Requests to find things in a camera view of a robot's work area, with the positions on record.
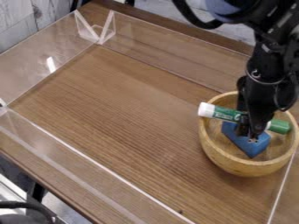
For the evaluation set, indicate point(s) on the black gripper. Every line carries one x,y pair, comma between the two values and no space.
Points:
263,95

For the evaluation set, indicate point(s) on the green white marker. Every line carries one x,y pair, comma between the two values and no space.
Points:
231,115

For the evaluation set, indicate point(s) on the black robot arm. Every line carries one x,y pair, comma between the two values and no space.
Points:
274,20

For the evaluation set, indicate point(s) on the brown wooden bowl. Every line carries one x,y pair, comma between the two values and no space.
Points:
231,159

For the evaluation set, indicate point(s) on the blue foam block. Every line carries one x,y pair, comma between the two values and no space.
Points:
251,148

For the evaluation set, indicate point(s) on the clear acrylic corner brace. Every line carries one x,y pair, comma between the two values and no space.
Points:
93,32

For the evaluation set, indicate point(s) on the clear acrylic tray wall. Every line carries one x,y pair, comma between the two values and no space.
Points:
101,123

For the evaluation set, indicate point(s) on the black metal table bracket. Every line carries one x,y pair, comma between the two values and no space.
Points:
38,193

